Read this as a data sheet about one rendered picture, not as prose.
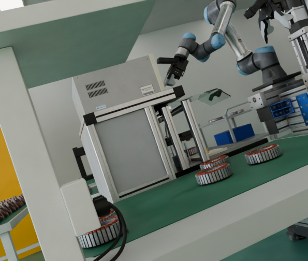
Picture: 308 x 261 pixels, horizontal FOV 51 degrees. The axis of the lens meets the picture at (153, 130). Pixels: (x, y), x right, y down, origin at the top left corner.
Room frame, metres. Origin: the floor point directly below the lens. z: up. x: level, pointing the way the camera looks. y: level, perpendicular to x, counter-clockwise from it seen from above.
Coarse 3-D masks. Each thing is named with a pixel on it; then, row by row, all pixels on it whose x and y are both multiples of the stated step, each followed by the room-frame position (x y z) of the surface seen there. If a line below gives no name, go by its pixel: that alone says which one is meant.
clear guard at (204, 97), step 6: (210, 90) 1.51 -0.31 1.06; (216, 90) 1.53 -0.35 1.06; (192, 96) 1.48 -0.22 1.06; (198, 96) 1.57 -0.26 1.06; (204, 96) 1.67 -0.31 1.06; (210, 96) 1.64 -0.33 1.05; (216, 96) 1.60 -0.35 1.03; (222, 96) 1.57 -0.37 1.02; (228, 96) 1.54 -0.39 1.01; (174, 102) 1.46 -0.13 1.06; (204, 102) 1.74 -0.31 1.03; (210, 102) 1.71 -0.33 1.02; (216, 102) 1.67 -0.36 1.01
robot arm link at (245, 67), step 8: (216, 0) 2.01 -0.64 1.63; (208, 8) 2.06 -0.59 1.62; (216, 8) 2.01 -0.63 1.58; (208, 16) 2.07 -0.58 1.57; (216, 16) 2.04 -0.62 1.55; (232, 32) 2.08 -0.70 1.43; (232, 40) 2.10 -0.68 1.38; (240, 40) 2.10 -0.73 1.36; (232, 48) 2.13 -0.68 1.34; (240, 48) 2.11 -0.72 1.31; (240, 56) 2.13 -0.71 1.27; (248, 56) 2.11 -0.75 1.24; (240, 64) 2.15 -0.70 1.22; (248, 64) 2.12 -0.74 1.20; (240, 72) 2.19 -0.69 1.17; (248, 72) 2.16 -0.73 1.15
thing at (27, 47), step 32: (64, 0) 0.53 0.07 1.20; (96, 0) 0.55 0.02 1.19; (128, 0) 0.56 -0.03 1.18; (0, 32) 0.51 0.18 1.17; (32, 32) 0.54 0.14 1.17; (64, 32) 0.59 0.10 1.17; (96, 32) 0.64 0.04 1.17; (128, 32) 0.70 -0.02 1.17; (0, 64) 0.56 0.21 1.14; (32, 64) 0.69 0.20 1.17; (64, 64) 0.76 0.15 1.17; (96, 64) 0.85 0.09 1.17; (0, 96) 0.55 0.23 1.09; (32, 128) 0.56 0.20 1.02; (32, 160) 0.56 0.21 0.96; (32, 192) 0.55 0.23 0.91; (64, 192) 0.55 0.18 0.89; (64, 224) 0.56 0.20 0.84; (96, 224) 0.56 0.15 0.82; (64, 256) 0.56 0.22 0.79
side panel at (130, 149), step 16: (144, 112) 1.34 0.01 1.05; (96, 128) 1.29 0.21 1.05; (112, 128) 1.30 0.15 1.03; (128, 128) 1.32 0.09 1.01; (144, 128) 1.34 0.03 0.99; (96, 144) 1.28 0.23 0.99; (112, 144) 1.30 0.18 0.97; (128, 144) 1.31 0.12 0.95; (144, 144) 1.33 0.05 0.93; (160, 144) 1.34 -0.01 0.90; (112, 160) 1.29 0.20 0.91; (128, 160) 1.31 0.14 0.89; (144, 160) 1.33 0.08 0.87; (160, 160) 1.34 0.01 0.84; (112, 176) 1.29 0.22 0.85; (128, 176) 1.30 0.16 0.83; (144, 176) 1.32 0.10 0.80; (160, 176) 1.34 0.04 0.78; (112, 192) 1.27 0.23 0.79; (128, 192) 1.28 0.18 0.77
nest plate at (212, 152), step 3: (213, 150) 1.64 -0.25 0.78; (216, 150) 1.59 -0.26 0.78; (219, 150) 1.56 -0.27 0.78; (222, 150) 1.56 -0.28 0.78; (210, 153) 1.54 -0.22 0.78; (213, 153) 1.55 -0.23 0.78; (216, 153) 1.55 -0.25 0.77; (195, 156) 1.65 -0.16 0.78; (198, 156) 1.59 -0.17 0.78; (192, 159) 1.63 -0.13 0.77; (195, 159) 1.59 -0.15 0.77; (198, 159) 1.56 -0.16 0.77
